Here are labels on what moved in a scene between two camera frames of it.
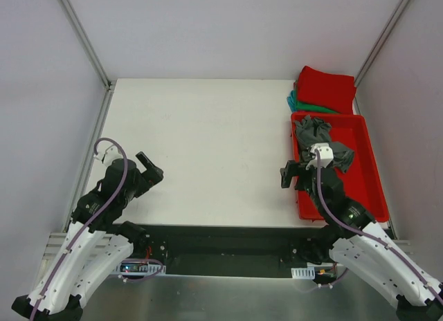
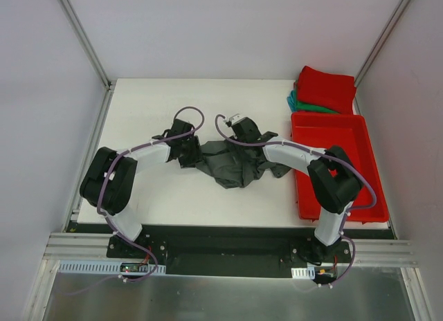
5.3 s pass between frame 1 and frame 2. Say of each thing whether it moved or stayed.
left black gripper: moved
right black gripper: moved
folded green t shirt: stayed
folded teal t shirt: stayed
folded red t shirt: stayed
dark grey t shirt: moved
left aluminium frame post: stayed
